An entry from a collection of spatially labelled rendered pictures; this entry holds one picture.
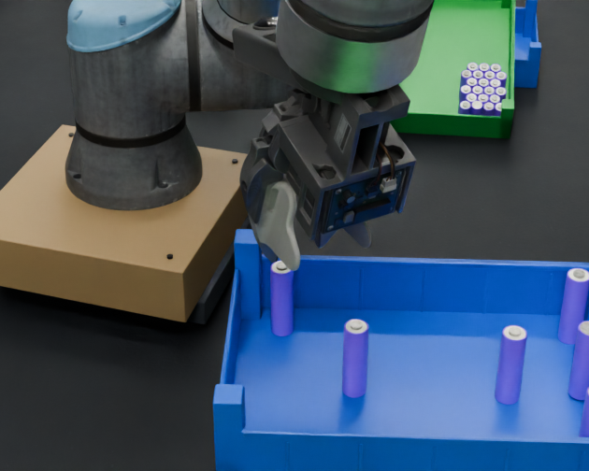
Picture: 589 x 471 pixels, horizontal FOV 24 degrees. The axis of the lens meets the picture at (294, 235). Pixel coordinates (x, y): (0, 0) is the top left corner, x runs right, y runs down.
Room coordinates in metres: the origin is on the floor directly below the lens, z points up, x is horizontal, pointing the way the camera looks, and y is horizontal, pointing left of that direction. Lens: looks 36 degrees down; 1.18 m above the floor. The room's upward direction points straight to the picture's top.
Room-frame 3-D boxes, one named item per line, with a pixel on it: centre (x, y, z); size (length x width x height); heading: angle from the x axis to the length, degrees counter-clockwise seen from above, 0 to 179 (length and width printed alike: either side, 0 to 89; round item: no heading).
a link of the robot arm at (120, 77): (1.60, 0.21, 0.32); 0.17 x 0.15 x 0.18; 96
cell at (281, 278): (0.83, 0.01, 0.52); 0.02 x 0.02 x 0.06
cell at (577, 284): (0.82, -0.22, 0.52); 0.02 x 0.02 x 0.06
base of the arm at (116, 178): (1.59, 0.22, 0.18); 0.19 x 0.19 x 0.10
